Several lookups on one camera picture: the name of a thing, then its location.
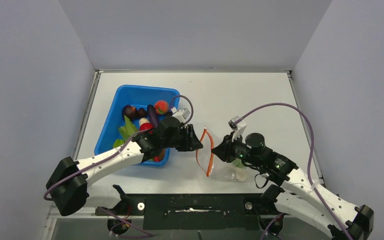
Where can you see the green fake leafy vegetable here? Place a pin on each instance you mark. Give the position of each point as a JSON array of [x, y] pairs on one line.
[[127, 129]]

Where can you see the blue plastic bin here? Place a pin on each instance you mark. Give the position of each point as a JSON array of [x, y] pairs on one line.
[[135, 95]]

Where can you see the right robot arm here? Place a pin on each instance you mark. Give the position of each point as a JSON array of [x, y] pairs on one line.
[[293, 193]]

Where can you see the fake peach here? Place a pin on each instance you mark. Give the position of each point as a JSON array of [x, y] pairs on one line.
[[161, 107]]

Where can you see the fake dark plum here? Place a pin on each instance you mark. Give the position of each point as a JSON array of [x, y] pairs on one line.
[[129, 112]]

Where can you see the green fake lime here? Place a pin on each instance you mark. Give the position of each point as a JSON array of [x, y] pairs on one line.
[[118, 142]]

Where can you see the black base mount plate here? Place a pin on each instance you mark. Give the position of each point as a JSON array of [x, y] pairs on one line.
[[198, 211]]

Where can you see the small fake white mushroom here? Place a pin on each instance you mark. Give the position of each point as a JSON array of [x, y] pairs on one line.
[[143, 120]]

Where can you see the green fake bumpy vegetable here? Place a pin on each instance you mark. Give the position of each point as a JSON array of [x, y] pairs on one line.
[[238, 163]]

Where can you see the white fake garlic piece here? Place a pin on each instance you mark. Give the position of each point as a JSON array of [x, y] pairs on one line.
[[239, 174]]

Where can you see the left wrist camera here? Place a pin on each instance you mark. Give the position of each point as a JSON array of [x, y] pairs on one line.
[[181, 114]]

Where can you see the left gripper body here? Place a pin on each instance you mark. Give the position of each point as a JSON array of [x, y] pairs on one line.
[[183, 140]]

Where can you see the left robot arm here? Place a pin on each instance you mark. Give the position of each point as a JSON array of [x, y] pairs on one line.
[[71, 188]]

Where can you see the small dark fake fig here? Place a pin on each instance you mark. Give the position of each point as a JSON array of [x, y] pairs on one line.
[[141, 113]]

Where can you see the fake purple eggplant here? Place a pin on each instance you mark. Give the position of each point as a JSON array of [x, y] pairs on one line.
[[152, 115]]

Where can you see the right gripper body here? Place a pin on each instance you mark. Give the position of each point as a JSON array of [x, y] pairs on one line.
[[235, 149]]

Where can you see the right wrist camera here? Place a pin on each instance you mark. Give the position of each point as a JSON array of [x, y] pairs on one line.
[[238, 126]]

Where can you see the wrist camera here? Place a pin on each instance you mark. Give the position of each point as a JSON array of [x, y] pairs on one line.
[[238, 126], [181, 114]]

